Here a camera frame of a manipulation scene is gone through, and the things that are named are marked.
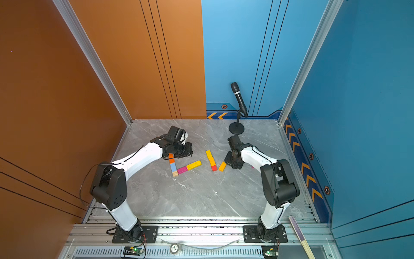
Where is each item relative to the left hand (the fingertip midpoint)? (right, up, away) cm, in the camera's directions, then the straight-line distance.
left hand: (195, 149), depth 89 cm
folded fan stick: (+50, -39, -18) cm, 66 cm away
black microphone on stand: (+27, +13, +25) cm, 39 cm away
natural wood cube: (-12, -14, +3) cm, 19 cm away
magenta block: (-8, -12, +4) cm, 16 cm away
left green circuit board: (-26, -43, -19) cm, 53 cm away
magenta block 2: (+24, -4, -30) cm, 39 cm away
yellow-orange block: (+15, -11, +6) cm, 20 cm away
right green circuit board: (+35, -44, -18) cm, 59 cm away
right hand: (+19, -8, +5) cm, 21 cm away
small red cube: (+11, -12, +5) cm, 16 cm away
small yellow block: (+9, -6, +10) cm, 14 cm away
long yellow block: (-1, -10, +7) cm, 12 cm away
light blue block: (-14, -11, +5) cm, 18 cm away
